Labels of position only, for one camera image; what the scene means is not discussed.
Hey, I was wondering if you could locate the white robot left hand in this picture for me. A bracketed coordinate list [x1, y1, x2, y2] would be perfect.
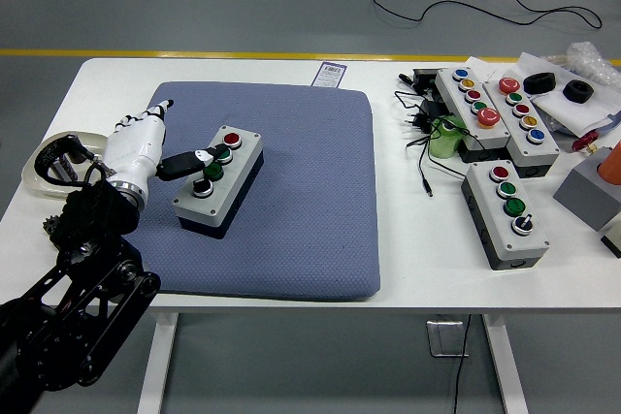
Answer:
[100, 99, 228, 192]

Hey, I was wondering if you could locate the grey four-button control box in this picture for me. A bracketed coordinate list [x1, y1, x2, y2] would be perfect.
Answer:
[173, 124, 265, 240]

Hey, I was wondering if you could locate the grey five-button control box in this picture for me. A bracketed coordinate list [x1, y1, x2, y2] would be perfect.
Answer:
[482, 75, 562, 178]
[434, 67, 510, 163]

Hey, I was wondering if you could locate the beige shallow dish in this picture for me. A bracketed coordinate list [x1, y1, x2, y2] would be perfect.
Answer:
[21, 130, 115, 200]

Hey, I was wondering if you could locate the dark cylindrical capacitor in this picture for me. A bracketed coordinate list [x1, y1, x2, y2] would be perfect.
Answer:
[53, 154, 79, 183]

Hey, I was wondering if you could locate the yellow floor tape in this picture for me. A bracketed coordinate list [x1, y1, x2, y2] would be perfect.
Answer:
[0, 48, 520, 64]

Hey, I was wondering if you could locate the black metal gear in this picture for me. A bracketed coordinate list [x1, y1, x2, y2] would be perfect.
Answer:
[41, 216, 63, 241]

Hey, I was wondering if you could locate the blue-grey textured mat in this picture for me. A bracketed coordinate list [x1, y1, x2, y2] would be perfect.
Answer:
[137, 81, 382, 303]

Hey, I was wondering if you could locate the purple label card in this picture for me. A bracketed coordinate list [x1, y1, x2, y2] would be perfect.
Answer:
[311, 61, 348, 90]

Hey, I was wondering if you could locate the white table leg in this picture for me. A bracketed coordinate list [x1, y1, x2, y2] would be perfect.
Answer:
[482, 312, 529, 414]
[137, 311, 180, 414]

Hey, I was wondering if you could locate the black power adapter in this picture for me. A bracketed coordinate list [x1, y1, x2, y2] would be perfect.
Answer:
[401, 98, 445, 134]

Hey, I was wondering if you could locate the small black electronic device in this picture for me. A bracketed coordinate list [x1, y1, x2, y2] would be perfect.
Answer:
[398, 68, 442, 95]

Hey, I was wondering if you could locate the green plastic cylinder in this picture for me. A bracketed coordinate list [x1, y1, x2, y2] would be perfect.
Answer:
[426, 114, 467, 160]

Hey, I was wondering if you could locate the black foam wheel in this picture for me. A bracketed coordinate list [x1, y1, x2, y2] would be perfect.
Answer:
[522, 72, 558, 95]
[562, 79, 596, 105]

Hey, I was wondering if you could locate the white foam sheet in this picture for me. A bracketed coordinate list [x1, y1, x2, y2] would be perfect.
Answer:
[513, 51, 621, 134]

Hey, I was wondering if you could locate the red knob part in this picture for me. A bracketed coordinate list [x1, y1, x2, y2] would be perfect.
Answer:
[571, 130, 603, 153]

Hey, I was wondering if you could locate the grey rectangular block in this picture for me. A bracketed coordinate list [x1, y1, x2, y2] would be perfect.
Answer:
[552, 145, 621, 233]

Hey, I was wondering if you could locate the clear bubble wrap bag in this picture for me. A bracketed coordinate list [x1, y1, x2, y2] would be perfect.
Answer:
[565, 41, 621, 90]

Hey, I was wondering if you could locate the orange cylinder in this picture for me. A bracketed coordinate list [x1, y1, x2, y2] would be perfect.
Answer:
[596, 140, 621, 182]

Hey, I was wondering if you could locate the clear bag with blue trim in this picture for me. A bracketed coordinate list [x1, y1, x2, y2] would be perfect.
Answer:
[552, 108, 621, 137]

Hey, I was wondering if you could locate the white box with black edge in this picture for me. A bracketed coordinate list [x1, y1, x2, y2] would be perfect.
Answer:
[600, 212, 621, 259]

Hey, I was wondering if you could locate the black adapter cord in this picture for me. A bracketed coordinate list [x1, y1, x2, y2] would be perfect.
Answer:
[393, 89, 489, 200]

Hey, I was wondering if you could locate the metal bracket under table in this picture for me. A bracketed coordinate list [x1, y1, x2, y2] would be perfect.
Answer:
[425, 319, 471, 359]

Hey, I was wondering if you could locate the black hanging cable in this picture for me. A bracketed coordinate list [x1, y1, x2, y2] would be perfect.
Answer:
[450, 312, 473, 414]

